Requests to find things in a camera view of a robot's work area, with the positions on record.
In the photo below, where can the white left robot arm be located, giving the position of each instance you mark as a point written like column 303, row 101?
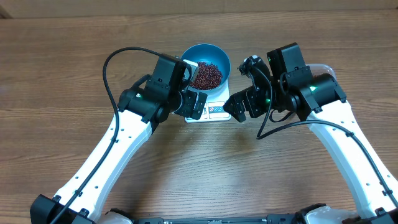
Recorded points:
column 82, row 198

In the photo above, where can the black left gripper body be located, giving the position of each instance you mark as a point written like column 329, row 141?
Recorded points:
column 175, row 99

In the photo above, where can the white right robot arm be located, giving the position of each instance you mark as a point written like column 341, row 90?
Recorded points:
column 283, row 82

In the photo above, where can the white digital kitchen scale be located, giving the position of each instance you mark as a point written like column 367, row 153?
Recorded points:
column 213, row 110

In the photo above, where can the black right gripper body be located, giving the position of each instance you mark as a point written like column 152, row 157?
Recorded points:
column 270, row 100

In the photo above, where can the clear plastic bean container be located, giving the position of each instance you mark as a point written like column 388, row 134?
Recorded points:
column 319, row 69

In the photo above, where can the teal plastic bowl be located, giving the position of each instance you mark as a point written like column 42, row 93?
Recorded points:
column 210, row 54

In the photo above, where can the red beans in bowl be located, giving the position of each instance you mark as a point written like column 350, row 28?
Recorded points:
column 208, row 77

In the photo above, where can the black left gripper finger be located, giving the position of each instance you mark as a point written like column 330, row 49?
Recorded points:
column 187, row 107
column 199, row 106

